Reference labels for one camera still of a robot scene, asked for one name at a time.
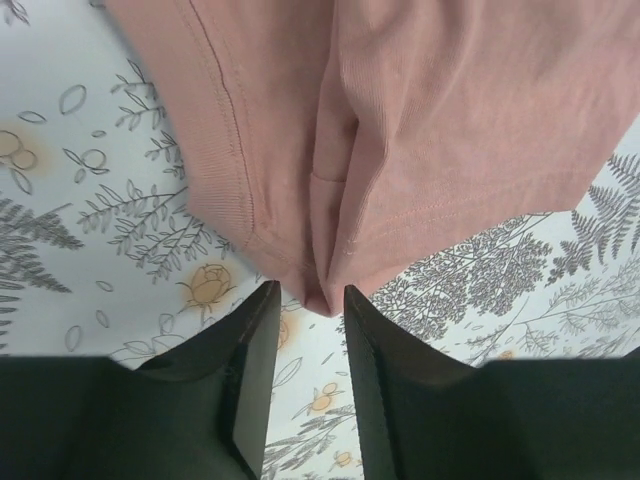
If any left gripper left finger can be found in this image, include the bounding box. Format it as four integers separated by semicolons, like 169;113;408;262
1;281;281;480

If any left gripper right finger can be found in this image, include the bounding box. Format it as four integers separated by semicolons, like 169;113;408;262
344;286;639;479

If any pink t shirt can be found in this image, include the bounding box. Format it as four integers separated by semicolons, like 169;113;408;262
106;1;639;315

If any floral patterned table mat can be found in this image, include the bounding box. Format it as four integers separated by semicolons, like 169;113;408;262
1;1;639;479

